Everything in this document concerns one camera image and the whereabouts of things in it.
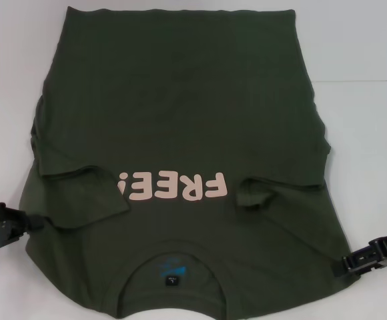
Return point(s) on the dark green FREE! t-shirt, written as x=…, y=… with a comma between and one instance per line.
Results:
x=187, y=100

